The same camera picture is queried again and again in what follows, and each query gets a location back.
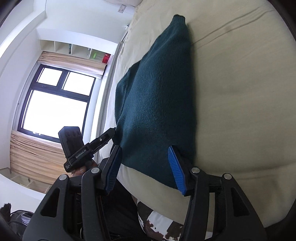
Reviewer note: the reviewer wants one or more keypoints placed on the brown white patterned trousers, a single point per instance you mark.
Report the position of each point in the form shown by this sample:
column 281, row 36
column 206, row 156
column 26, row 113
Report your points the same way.
column 157, row 226

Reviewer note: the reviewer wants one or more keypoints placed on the lower beige curtain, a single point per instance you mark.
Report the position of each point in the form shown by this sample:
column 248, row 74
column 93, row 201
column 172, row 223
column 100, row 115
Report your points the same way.
column 36, row 158

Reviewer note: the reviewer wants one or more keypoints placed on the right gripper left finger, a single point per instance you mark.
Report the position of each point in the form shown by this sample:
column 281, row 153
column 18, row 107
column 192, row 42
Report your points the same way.
column 72, row 209

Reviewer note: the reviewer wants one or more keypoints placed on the bed with beige sheet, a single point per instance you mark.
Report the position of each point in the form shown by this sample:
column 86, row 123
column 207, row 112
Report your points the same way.
column 244, row 64

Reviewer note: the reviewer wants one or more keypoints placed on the wall socket panel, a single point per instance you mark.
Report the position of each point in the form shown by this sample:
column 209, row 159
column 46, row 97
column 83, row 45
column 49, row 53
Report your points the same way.
column 122, row 8

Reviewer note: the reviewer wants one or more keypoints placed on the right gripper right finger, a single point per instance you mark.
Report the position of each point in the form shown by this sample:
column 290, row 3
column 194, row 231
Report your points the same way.
column 234, row 216

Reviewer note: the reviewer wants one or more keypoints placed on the black framed window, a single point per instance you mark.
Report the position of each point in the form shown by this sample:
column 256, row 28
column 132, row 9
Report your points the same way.
column 56, row 98

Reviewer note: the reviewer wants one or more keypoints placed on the white wall shelf unit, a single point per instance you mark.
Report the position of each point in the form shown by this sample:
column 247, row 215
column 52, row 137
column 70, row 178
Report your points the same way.
column 70, row 49

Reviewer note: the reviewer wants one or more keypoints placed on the black bag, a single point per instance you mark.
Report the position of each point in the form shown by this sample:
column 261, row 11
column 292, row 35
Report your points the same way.
column 17, row 220

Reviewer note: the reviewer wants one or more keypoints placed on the dark green knit sweater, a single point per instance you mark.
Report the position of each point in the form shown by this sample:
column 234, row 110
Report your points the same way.
column 155, row 105

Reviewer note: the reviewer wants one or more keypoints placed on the person's left hand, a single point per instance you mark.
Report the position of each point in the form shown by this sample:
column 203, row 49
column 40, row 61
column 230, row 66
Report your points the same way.
column 80, row 169

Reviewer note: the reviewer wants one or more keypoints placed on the red box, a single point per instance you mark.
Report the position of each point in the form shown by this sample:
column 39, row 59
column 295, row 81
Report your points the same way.
column 106, row 58

